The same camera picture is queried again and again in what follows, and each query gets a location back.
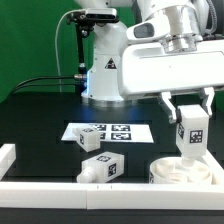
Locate white marker sheet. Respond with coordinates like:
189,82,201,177
61,122,155,144

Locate black camera stand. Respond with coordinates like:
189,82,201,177
66,8,119,93

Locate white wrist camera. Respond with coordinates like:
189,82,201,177
126,15,171,44

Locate white U-shaped fence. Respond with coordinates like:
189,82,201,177
0,144,224,210

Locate black base cables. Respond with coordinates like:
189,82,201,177
9,75,88,96

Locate grey arm hose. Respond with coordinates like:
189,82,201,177
203,0,218,36

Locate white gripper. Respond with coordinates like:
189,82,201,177
117,40,224,124

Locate grey camera cable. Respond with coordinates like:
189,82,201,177
54,9,83,94

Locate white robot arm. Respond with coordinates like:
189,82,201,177
74,0,224,123

